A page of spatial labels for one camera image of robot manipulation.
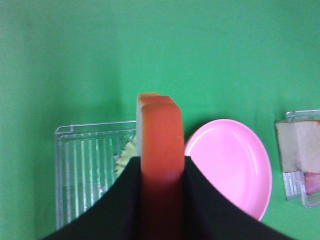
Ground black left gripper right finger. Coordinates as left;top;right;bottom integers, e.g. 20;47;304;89
183;156;290;240

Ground toast bread slice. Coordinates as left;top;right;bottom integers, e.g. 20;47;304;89
136;92;185;240

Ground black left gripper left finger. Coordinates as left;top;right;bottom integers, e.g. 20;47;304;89
43;157;141;240

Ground bacon strip tray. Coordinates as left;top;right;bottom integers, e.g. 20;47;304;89
304;172;320;195

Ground clear plastic tray left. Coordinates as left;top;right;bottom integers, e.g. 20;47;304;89
55;120;137;229

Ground clear plastic tray right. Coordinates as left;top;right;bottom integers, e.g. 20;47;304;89
278;109;320;208

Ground green lettuce leaf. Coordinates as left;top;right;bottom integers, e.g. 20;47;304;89
115;141;137;178

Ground clear plastic tray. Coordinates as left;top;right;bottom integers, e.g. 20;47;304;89
55;120;137;229
278;109;320;208

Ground upright bread slice right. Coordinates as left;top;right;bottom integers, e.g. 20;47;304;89
275;120;320;174

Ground pink plate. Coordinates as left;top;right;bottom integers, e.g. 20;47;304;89
184;119;273;221

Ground green tablecloth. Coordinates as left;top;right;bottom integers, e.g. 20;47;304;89
0;0;320;240

